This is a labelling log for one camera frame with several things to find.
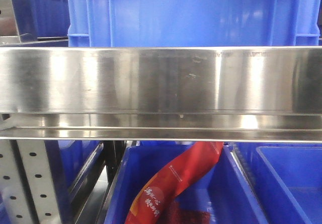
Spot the large blue crate on shelf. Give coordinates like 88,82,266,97
68,0,320,47

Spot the red snack bag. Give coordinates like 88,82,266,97
125,141,224,223

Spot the blue bin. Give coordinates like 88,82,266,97
230,142,321,223
104,145,268,223
46,140,104,192

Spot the blue bin lower right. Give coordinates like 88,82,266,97
230,142,321,223

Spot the perforated metal shelf post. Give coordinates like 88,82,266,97
1,139,72,223

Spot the blue bin lower centre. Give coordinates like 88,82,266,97
104,145,268,223

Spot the dark blue crate upper left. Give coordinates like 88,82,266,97
1,0,70,42

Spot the blue bin lower left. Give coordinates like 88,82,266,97
46,140,104,192

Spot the stainless steel shelf rail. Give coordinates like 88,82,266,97
1,46,321,142

